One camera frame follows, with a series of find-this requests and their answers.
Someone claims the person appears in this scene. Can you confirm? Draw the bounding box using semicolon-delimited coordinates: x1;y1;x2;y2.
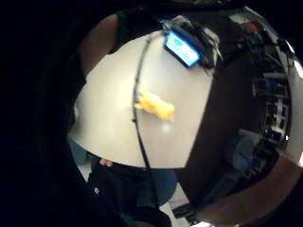
86;156;173;227

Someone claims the blue chair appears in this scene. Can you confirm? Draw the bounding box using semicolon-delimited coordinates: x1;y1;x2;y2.
221;131;263;178
147;168;180;206

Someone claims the yellow soft toy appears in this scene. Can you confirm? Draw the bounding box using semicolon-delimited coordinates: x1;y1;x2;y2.
134;91;176;122

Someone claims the shelf rack with boxes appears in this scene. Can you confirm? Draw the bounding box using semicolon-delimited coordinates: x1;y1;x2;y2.
251;18;294;149

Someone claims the black cable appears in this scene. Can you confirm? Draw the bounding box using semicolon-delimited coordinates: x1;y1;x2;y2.
131;30;163;211

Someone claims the black equipment with cables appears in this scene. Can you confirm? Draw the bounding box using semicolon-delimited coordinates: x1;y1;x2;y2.
169;14;223;70

